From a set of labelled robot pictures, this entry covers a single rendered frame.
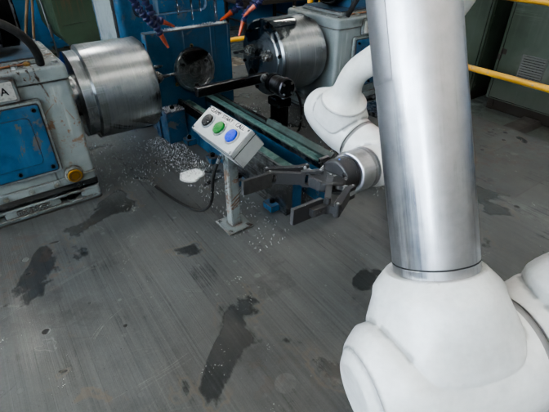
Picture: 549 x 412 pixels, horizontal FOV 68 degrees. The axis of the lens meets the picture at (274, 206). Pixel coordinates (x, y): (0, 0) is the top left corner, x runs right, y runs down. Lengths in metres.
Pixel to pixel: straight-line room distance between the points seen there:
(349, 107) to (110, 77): 0.61
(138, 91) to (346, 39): 0.75
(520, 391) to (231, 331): 0.47
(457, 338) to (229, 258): 0.58
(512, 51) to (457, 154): 3.75
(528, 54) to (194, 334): 3.74
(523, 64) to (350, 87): 3.33
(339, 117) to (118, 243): 0.59
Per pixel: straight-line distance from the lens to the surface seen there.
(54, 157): 1.16
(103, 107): 1.16
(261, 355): 0.77
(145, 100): 1.20
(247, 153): 0.85
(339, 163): 0.82
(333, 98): 0.94
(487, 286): 0.50
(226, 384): 0.74
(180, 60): 1.45
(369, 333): 0.51
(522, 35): 4.17
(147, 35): 1.41
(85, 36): 5.49
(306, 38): 1.47
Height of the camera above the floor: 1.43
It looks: 35 degrees down
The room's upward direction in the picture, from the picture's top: straight up
